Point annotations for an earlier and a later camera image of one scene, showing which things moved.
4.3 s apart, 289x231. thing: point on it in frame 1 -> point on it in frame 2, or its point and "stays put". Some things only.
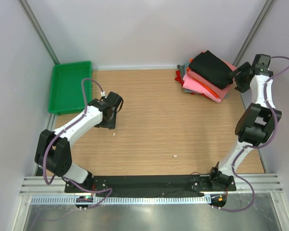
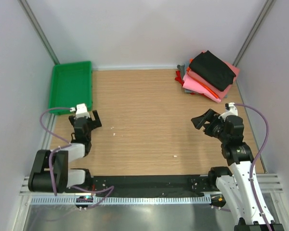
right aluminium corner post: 253,32 stays put
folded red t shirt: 178,77 stays put
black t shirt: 212,68 stays put
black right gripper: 242,87 -> 211,116
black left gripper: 110,125 -> 95,123
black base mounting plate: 151,184 stays put
